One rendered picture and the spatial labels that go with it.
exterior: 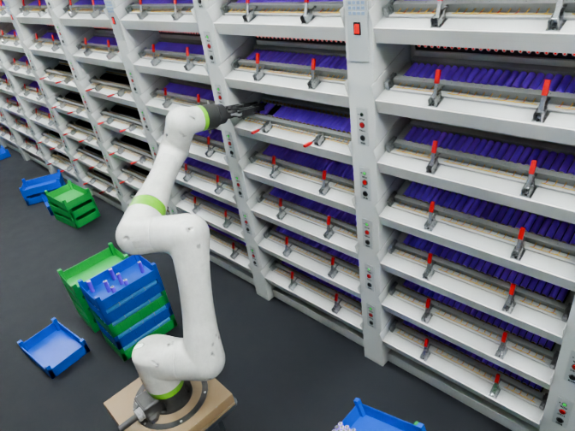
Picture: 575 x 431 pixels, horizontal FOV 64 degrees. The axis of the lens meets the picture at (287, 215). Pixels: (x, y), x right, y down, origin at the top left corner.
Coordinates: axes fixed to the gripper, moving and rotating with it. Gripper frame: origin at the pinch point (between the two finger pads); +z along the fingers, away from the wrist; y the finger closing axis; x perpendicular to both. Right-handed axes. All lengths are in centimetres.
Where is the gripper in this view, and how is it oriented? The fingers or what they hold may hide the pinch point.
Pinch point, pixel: (254, 107)
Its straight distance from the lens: 189.3
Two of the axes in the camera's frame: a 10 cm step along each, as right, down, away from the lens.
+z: 6.9, -3.1, 6.6
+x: -0.1, -9.1, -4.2
